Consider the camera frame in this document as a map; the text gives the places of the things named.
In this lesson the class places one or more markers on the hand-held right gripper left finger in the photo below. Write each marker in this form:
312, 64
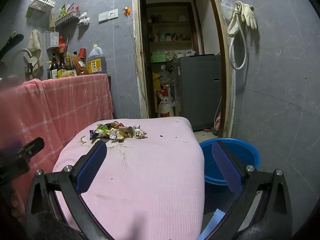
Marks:
91, 166

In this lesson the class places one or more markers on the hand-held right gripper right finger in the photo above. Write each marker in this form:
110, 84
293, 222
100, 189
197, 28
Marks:
226, 166

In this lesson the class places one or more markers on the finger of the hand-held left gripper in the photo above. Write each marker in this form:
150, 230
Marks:
33, 146
10, 147

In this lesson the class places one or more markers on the blue plastic basin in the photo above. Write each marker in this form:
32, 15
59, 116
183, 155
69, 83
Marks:
246, 152

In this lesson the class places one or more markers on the pile of snack wrappers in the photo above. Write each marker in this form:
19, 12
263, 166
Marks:
117, 130

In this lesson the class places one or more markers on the person's left hand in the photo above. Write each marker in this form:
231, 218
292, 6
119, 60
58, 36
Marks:
17, 205

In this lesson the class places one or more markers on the pink red cloth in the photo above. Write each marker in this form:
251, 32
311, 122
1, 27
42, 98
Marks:
218, 122

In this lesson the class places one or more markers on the pink checked cloth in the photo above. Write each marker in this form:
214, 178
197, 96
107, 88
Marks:
62, 105

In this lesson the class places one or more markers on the pink quilted blanket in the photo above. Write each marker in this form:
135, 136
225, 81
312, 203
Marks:
150, 167

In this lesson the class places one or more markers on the blue striped fabric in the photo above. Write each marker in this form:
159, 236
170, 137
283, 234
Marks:
212, 223

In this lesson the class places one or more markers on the grey washing machine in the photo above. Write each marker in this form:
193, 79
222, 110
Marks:
200, 92

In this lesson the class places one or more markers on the pale ginger piece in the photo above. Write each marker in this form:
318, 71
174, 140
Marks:
68, 73

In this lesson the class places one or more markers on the white red rice bag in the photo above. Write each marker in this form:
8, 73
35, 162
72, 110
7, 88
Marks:
165, 107

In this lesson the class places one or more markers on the metal faucet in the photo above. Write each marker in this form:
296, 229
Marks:
25, 51

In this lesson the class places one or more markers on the beige hanging towel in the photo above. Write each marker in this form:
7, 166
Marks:
35, 47

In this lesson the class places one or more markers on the large cooking oil jug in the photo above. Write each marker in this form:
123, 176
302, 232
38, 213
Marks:
96, 62

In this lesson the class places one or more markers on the red cup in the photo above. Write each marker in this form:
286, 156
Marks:
82, 53

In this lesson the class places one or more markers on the red plastic bag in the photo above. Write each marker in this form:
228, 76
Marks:
62, 45

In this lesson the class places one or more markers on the yellow bag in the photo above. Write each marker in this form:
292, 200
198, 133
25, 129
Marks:
156, 82

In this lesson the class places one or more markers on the wooden spatula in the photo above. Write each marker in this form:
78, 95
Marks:
52, 21

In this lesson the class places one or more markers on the green box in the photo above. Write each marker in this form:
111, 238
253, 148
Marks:
158, 58

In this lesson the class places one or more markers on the crumpled white bag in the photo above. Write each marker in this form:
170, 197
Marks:
83, 19

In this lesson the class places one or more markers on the row of seasoning packets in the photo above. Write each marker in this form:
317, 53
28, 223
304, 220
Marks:
68, 9

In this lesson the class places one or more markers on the cream rubber glove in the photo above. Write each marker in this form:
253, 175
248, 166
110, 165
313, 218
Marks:
250, 17
233, 25

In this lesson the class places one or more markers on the white plastic basket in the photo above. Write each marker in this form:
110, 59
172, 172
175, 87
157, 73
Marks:
41, 2

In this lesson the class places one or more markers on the wooden shelf cabinet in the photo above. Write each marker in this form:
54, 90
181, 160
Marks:
170, 23

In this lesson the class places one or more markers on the clear plastic bag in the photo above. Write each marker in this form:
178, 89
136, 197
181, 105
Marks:
226, 6

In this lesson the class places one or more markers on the wooden door frame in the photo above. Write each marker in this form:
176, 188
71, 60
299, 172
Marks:
226, 80

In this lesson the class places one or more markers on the metal wall rack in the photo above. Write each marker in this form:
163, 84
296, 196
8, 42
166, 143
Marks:
66, 18

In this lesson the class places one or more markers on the white wall switch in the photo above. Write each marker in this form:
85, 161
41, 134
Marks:
103, 16

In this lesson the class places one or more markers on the orange wall hook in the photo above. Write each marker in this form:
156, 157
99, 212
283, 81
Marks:
127, 11

